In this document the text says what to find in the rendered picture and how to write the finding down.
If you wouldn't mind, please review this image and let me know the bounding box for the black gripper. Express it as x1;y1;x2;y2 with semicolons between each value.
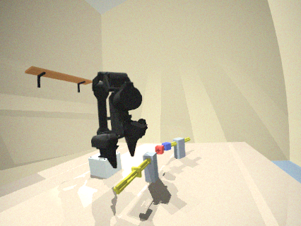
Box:
91;112;139;168

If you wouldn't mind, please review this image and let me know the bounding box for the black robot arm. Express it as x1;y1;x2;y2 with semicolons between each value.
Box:
92;71;148;138

